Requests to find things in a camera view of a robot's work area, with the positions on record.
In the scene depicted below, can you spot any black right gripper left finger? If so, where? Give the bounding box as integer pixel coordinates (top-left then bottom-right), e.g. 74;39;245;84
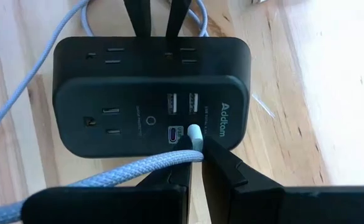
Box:
21;134;194;224

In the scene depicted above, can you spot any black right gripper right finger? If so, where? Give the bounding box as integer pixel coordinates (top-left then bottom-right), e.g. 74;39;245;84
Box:
201;136;364;224

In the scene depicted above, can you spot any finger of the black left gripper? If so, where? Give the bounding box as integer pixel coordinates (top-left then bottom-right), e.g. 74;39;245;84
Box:
165;0;193;40
123;0;152;38

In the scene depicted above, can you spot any white braided USB-C cable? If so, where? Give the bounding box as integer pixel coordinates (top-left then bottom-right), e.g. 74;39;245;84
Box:
0;0;210;224

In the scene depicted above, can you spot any black power strip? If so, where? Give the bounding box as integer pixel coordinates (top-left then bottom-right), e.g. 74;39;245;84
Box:
52;35;252;159

